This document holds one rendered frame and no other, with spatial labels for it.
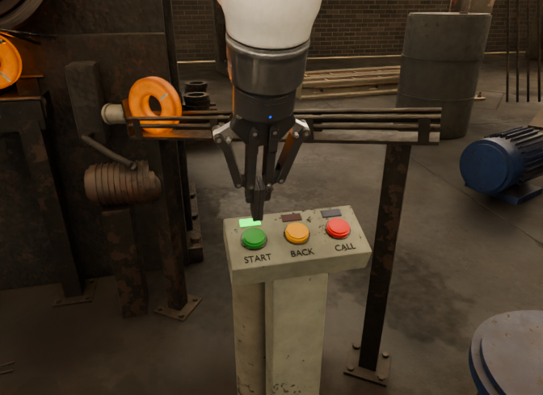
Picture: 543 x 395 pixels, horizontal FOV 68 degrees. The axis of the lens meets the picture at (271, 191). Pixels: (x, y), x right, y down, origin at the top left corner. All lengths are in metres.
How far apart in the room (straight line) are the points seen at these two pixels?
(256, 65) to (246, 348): 0.72
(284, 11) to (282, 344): 0.59
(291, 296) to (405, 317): 0.81
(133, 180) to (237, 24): 0.86
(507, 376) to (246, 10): 0.66
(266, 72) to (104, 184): 0.87
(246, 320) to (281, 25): 0.69
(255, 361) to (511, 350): 0.53
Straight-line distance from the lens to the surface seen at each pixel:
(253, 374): 1.06
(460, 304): 1.61
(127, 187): 1.22
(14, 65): 1.37
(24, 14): 1.33
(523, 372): 0.81
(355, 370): 1.28
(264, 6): 0.40
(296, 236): 0.68
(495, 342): 0.84
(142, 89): 1.16
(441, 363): 1.38
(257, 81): 0.44
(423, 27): 3.25
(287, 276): 0.69
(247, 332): 0.97
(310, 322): 0.78
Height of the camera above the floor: 0.96
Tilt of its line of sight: 25 degrees down
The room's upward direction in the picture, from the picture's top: straight up
